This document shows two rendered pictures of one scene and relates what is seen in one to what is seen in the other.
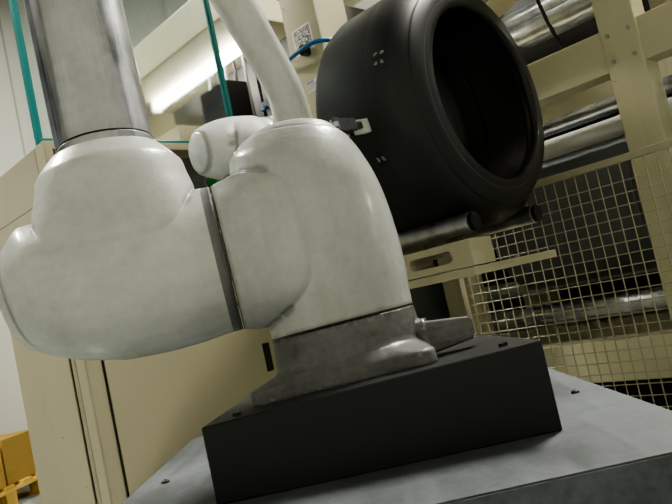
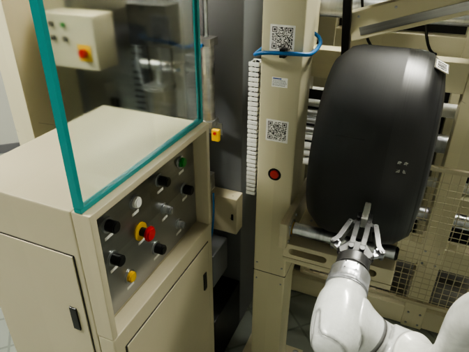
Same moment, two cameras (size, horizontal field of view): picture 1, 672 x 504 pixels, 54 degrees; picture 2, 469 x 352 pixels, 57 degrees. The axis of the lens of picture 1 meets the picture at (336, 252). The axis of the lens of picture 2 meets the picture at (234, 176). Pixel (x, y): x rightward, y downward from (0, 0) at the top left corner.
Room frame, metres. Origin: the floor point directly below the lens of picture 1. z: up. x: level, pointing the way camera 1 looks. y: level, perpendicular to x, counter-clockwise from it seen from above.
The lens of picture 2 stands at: (0.63, 0.55, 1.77)
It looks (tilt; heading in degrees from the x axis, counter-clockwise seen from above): 29 degrees down; 339
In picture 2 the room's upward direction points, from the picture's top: straight up
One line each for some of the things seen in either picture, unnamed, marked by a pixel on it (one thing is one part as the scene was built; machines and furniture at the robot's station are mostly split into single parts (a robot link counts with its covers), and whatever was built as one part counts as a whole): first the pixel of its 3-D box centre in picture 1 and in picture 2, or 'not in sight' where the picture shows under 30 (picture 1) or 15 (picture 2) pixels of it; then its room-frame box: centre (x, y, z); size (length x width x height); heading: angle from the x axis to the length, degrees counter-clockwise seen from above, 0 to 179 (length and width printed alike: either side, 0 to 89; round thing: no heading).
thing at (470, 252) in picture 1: (418, 265); (338, 255); (1.55, -0.18, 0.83); 0.36 x 0.09 x 0.06; 46
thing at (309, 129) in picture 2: not in sight; (317, 129); (2.08, -0.39, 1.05); 0.20 x 0.15 x 0.30; 46
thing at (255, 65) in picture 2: not in sight; (255, 131); (1.86, 0.00, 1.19); 0.05 x 0.04 x 0.48; 136
